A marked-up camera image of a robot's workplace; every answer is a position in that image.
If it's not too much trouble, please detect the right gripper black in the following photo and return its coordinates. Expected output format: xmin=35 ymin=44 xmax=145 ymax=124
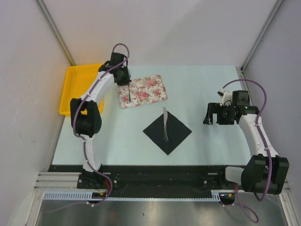
xmin=203 ymin=102 xmax=235 ymax=125

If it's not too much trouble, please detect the silver table knife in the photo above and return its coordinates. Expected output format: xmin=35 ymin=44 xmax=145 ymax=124
xmin=163 ymin=107 xmax=168 ymax=142

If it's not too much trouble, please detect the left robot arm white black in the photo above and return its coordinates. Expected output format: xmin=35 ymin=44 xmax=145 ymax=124
xmin=70 ymin=51 xmax=131 ymax=189

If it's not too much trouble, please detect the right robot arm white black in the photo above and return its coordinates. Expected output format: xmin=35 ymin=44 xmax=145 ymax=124
xmin=203 ymin=88 xmax=289 ymax=194

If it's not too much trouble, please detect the floral pattern tray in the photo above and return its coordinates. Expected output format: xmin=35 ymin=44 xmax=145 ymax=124
xmin=118 ymin=74 xmax=168 ymax=109

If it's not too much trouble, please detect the yellow plastic bin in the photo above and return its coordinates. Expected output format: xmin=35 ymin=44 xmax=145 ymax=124
xmin=59 ymin=64 xmax=102 ymax=117

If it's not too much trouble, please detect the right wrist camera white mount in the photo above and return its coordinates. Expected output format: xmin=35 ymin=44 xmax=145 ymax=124
xmin=217 ymin=88 xmax=233 ymax=106

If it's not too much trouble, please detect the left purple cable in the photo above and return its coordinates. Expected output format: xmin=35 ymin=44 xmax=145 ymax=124
xmin=44 ymin=43 xmax=131 ymax=214

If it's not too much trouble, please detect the purple cable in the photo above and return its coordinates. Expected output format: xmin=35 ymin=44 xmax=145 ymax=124
xmin=44 ymin=43 xmax=131 ymax=214
xmin=222 ymin=79 xmax=269 ymax=224

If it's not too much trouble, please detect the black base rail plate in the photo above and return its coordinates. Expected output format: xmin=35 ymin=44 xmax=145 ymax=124
xmin=48 ymin=165 xmax=234 ymax=197

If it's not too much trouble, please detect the left aluminium frame post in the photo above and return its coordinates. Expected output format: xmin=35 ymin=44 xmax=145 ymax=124
xmin=34 ymin=0 xmax=76 ymax=66

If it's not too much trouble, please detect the aluminium frame post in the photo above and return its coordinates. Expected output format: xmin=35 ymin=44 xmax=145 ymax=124
xmin=240 ymin=0 xmax=286 ymax=72
xmin=34 ymin=0 xmax=76 ymax=66

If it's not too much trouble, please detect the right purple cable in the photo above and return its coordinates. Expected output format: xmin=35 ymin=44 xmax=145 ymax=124
xmin=222 ymin=79 xmax=269 ymax=224

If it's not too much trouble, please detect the right aluminium frame post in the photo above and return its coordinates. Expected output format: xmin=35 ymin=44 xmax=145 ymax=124
xmin=240 ymin=0 xmax=286 ymax=72

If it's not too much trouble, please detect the white slotted cable duct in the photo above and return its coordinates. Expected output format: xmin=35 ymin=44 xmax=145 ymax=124
xmin=43 ymin=191 xmax=221 ymax=202

